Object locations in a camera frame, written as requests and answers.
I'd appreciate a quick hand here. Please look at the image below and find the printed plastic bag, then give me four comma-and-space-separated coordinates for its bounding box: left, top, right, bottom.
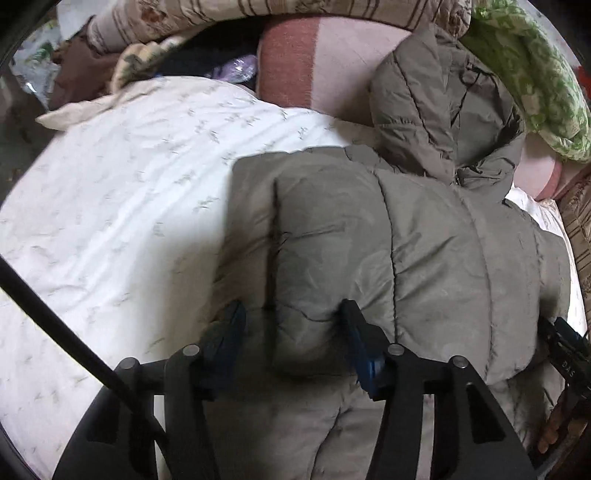
9, 18, 63, 112

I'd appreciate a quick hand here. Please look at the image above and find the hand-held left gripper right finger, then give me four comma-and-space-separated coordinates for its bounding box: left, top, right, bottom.
341, 299, 539, 480

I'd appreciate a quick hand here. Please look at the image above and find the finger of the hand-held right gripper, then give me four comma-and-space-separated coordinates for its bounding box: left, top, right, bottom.
538, 318, 579, 407
555, 316, 591, 358

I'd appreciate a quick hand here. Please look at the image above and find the purple plastic wrapper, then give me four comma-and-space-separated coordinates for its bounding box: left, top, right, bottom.
211, 54, 259, 84

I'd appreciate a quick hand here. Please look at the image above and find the cream floral cloth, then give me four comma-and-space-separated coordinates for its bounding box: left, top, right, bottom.
111, 36, 185, 90

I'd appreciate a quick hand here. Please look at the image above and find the white leaf-print bed sheet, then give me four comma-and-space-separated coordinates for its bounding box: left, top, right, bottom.
0, 76, 589, 476

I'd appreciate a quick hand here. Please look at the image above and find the striped floral cushion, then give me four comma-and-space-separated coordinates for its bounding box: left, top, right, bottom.
554, 166, 591, 301

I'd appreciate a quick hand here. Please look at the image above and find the black cable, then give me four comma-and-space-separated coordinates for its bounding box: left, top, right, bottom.
0, 256, 167, 444

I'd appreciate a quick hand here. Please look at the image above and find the grey-brown puffer jacket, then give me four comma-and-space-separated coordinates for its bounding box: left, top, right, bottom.
215, 23, 578, 480

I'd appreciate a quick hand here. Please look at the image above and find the green floral quilt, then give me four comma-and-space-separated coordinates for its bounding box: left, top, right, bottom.
459, 0, 591, 162

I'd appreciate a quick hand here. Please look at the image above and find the brown cloth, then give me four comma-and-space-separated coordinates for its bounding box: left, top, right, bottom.
51, 39, 123, 100

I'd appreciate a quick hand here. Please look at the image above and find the pink blanket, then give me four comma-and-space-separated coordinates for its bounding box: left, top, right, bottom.
256, 16, 561, 201

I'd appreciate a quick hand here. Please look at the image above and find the person's right hand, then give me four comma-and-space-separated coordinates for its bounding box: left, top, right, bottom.
537, 405, 574, 456

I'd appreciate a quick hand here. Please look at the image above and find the black cloth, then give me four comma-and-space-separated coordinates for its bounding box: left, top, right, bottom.
157, 30, 264, 90

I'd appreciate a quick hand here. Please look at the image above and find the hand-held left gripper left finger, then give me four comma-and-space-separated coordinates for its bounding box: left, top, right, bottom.
53, 300, 247, 480

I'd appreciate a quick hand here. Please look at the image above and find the striped floral pillow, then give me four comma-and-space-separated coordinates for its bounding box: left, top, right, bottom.
88, 0, 472, 54

